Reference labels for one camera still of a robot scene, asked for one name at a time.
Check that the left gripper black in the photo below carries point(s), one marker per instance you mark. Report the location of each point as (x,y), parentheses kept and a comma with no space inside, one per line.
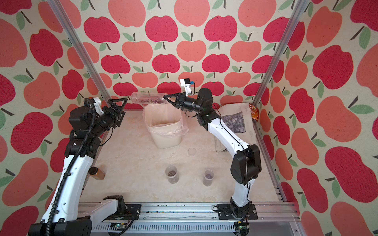
(116,115)

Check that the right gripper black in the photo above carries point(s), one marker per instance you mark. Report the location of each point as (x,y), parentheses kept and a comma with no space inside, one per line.
(181,102)

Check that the clear jar lid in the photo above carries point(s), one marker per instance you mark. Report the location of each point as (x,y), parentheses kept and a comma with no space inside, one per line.
(192,151)

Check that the tall clear jar of rosebuds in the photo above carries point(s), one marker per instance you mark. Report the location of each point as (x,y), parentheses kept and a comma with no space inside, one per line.
(148,98)

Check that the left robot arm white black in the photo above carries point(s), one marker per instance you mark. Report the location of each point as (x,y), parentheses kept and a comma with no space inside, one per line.
(88,123)

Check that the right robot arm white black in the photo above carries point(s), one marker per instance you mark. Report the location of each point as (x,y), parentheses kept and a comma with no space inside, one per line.
(246,160)

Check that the pink plastic bin liner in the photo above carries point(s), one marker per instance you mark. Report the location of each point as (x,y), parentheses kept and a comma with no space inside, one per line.
(165,121)

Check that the cream trash bin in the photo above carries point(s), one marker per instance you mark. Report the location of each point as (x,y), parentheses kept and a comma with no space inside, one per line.
(163,143)

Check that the white Monet tote bag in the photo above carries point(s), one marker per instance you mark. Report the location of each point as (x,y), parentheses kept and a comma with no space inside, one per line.
(238,118)

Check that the left clear jar of rosebuds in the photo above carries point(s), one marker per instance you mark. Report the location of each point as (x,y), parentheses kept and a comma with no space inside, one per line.
(172,174)

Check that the brown jar black lid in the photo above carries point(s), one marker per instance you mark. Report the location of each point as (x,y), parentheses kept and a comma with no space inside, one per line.
(96,173)

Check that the orange snack packet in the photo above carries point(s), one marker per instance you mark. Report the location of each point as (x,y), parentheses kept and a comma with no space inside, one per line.
(254,112)

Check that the right clear jar of rosebuds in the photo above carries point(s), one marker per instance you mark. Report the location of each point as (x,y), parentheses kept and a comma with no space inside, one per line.
(208,177)

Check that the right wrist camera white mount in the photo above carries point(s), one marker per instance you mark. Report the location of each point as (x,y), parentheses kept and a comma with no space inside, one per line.
(188,86)

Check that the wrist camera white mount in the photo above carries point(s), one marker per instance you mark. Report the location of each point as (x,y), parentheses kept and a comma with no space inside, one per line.
(188,86)
(97,104)

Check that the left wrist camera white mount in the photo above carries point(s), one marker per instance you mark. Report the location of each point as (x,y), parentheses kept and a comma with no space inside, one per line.
(97,104)

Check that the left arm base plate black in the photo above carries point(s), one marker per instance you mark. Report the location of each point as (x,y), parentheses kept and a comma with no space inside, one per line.
(131,209)

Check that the left aluminium corner post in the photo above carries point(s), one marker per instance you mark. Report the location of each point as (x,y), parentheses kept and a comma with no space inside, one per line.
(65,22)

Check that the aluminium corner post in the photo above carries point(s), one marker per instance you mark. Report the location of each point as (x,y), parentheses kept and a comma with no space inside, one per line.
(65,22)
(298,11)

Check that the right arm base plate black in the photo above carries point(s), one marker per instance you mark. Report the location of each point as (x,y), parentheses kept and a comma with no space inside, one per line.
(233,212)

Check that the aluminium front rail frame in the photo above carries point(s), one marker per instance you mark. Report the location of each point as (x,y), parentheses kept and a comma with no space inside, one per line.
(194,217)

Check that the right aluminium corner post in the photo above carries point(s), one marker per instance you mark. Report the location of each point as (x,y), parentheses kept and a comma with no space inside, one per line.
(298,11)

